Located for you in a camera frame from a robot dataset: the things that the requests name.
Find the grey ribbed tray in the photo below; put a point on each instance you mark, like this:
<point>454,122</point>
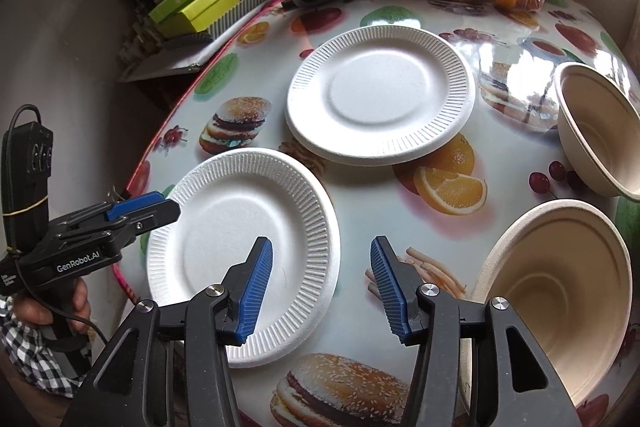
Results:
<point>240,9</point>

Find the beige paper bowl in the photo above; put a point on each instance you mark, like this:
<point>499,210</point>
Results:
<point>560,287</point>
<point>595,127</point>

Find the white foam plate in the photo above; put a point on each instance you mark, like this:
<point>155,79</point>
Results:
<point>380,87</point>
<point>220,247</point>

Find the person's left forearm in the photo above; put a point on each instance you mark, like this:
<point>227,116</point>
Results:
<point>30,357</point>

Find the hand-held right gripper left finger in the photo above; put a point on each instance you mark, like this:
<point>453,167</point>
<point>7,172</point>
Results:
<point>255,289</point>

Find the person's left hand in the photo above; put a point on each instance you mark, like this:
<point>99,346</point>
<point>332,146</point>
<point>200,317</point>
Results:
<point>80,304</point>

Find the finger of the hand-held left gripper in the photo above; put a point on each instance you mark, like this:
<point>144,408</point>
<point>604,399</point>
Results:
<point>165,212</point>
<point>132,206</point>

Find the grey flat board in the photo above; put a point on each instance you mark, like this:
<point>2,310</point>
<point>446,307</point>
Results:
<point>170,62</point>

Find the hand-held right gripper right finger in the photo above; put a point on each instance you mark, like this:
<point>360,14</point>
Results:
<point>387,292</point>

